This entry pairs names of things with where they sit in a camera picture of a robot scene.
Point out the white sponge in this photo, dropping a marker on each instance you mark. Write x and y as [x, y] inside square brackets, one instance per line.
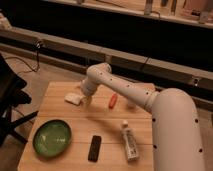
[73, 98]

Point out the white ceramic cup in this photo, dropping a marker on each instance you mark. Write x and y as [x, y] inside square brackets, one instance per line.
[131, 105]

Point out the white glue bottle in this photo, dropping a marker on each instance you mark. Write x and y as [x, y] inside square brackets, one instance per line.
[131, 149]

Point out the black office chair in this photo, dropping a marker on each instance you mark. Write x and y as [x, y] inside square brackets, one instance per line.
[11, 95]

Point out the green bowl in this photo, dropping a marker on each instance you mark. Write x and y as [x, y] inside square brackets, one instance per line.
[52, 138]

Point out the black remote control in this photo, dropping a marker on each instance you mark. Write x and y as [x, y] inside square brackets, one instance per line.
[94, 148]

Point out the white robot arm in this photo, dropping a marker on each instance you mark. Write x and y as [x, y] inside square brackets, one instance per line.
[177, 142]

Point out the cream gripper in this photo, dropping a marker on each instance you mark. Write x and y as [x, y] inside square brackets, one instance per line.
[87, 100]

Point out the wooden table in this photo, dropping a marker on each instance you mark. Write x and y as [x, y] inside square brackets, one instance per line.
[85, 122]

